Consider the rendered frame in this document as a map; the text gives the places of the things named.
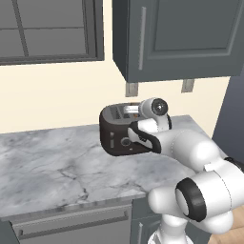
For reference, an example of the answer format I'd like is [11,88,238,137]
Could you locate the black toaster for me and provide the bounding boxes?
[98,102,163,157]

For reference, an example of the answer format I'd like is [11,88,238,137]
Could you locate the grey wall outlet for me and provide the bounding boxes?
[180,78,195,94]
[125,82,139,98]

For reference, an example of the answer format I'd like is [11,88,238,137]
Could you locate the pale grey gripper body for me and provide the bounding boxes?
[122,105,143,115]

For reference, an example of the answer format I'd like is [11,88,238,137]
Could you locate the toaster lever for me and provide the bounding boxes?
[109,132,116,150]

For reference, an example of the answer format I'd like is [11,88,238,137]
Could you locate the dark grey window frame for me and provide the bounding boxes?
[0,0,106,67]

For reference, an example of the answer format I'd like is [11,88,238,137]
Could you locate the silver base cupboard handle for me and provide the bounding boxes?
[137,222,144,244]

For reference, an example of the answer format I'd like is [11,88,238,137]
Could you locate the dark grey tall cabinet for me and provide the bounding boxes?
[212,75,244,164]

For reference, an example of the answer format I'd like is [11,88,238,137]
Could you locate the silver cupboard door handle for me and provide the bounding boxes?
[137,6,148,71]

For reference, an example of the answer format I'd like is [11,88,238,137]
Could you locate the dark grey wall cupboard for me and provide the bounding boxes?
[112,0,244,84]

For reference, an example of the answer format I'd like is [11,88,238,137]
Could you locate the dark grey base cupboard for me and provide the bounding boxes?
[0,219,16,244]

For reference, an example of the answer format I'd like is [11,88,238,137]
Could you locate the dark grey base cupboard door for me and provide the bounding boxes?
[130,195,164,244]

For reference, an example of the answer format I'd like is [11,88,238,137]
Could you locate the grey dishwasher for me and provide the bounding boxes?
[9,203,133,244]

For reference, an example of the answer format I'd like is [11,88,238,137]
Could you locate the grey dishwasher handle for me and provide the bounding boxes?
[16,213,131,240]

